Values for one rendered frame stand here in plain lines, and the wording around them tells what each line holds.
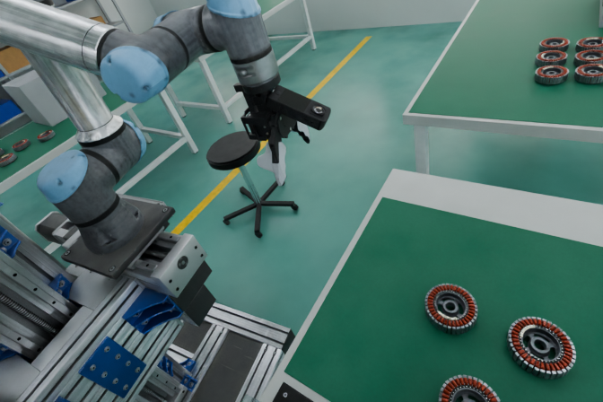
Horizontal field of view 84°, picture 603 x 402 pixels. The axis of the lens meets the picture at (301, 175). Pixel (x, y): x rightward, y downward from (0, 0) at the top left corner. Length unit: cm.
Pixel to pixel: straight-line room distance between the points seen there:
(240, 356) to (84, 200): 98
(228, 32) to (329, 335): 72
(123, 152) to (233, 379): 102
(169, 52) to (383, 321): 75
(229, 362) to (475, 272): 107
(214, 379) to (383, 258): 93
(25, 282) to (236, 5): 77
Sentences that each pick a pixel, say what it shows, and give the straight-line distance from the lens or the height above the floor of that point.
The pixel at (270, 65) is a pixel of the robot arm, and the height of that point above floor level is 138.
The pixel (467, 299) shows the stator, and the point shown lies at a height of 79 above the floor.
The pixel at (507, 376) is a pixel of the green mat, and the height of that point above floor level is 75.
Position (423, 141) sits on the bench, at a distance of 166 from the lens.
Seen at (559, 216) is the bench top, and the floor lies 75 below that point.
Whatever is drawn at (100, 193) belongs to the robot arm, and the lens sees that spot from 92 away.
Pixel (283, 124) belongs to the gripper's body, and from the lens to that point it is 64.
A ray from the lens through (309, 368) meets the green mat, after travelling 90.
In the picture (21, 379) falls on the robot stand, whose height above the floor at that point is 95.
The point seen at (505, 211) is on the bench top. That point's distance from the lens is 114.
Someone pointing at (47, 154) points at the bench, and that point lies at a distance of 276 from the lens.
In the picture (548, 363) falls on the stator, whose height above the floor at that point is 78.
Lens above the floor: 158
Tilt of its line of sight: 38 degrees down
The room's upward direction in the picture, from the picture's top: 19 degrees counter-clockwise
